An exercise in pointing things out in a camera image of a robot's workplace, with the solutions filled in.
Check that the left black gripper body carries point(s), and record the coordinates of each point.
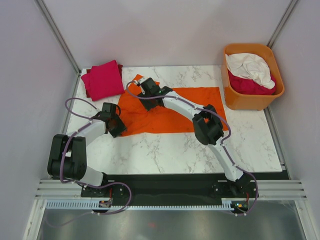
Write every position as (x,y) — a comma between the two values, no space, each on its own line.
(114,119)

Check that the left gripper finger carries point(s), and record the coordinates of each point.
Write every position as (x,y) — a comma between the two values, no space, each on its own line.
(120,126)
(115,132)

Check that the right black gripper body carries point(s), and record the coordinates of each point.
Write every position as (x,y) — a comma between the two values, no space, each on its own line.
(146,95)

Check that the orange t shirt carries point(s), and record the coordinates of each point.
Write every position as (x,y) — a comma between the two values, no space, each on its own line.
(160,120)

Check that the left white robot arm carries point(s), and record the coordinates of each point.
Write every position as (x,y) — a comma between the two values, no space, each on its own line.
(68,153)

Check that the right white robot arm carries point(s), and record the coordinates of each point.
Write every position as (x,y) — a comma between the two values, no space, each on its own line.
(207,126)

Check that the folded pink t shirt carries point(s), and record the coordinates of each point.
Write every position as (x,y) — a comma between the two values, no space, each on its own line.
(105,80)

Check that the crimson t shirt in basket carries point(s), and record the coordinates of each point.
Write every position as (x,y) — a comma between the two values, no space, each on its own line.
(248,86)

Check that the orange plastic basket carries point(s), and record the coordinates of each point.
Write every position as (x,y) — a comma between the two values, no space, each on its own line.
(237,101)

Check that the white t shirt in basket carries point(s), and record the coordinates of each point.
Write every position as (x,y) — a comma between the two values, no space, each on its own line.
(251,67)

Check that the aluminium rail frame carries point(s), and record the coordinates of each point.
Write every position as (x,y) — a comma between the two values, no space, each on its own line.
(267,189)

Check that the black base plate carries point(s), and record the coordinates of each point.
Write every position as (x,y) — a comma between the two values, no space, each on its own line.
(173,190)

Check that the white slotted cable duct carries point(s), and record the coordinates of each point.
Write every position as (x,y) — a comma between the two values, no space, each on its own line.
(64,204)

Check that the left corner aluminium post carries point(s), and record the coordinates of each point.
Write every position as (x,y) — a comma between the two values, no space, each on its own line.
(57,34)

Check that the corner aluminium post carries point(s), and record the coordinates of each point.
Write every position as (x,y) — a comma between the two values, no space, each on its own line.
(282,22)
(57,34)

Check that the right corner aluminium post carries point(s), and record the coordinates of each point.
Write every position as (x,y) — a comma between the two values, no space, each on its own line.
(282,22)

